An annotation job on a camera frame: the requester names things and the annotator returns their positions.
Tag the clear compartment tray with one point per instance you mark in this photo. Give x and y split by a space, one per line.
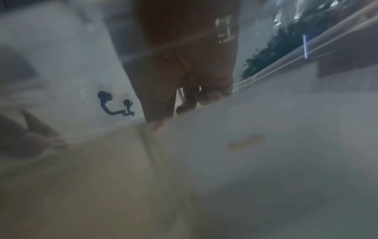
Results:
339 81

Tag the person's left hand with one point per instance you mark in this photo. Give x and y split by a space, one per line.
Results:
26 137

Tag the person's right hand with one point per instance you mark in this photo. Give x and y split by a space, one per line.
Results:
183 46

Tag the green leafy plant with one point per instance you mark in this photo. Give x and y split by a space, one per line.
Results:
280 51

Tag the white object with blue marking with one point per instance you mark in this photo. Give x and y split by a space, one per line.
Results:
82 70

